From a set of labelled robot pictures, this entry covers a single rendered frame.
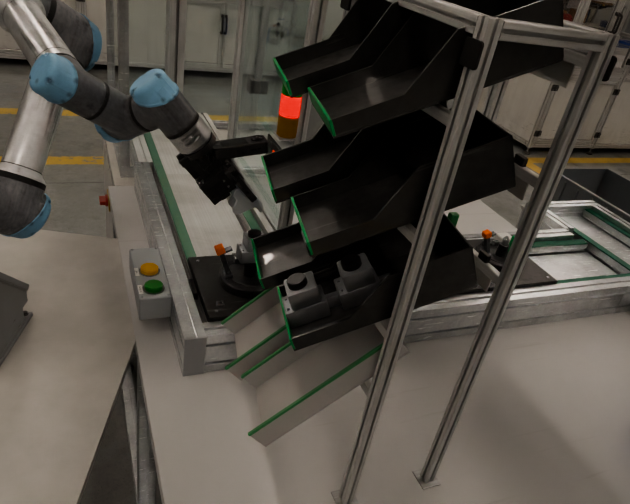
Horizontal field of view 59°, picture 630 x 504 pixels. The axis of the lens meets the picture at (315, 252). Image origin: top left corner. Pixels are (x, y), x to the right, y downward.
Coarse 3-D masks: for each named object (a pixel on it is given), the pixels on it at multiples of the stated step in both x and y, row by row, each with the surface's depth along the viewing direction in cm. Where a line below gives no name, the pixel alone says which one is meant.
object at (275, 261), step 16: (256, 240) 101; (272, 240) 101; (288, 240) 101; (256, 256) 96; (272, 256) 98; (288, 256) 97; (304, 256) 95; (320, 256) 90; (336, 256) 91; (272, 272) 94; (288, 272) 90; (304, 272) 91
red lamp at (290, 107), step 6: (282, 96) 130; (282, 102) 130; (288, 102) 129; (294, 102) 129; (300, 102) 130; (282, 108) 130; (288, 108) 130; (294, 108) 130; (282, 114) 131; (288, 114) 130; (294, 114) 131
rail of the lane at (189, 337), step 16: (144, 176) 172; (144, 192) 163; (144, 208) 162; (160, 208) 156; (144, 224) 164; (160, 224) 150; (160, 240) 142; (176, 256) 137; (176, 272) 132; (176, 288) 126; (192, 288) 125; (176, 304) 121; (192, 304) 122; (176, 320) 121; (192, 320) 117; (176, 336) 121; (192, 336) 113; (176, 352) 122; (192, 352) 114; (192, 368) 116
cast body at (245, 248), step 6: (246, 234) 125; (252, 234) 123; (258, 234) 124; (246, 240) 124; (240, 246) 126; (246, 246) 124; (240, 252) 124; (246, 252) 124; (252, 252) 124; (240, 258) 125; (246, 258) 125; (252, 258) 125
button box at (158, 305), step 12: (132, 252) 135; (144, 252) 136; (156, 252) 137; (132, 264) 131; (156, 264) 132; (132, 276) 132; (144, 276) 128; (156, 276) 128; (168, 288) 125; (144, 300) 121; (156, 300) 122; (168, 300) 123; (144, 312) 123; (156, 312) 124; (168, 312) 125
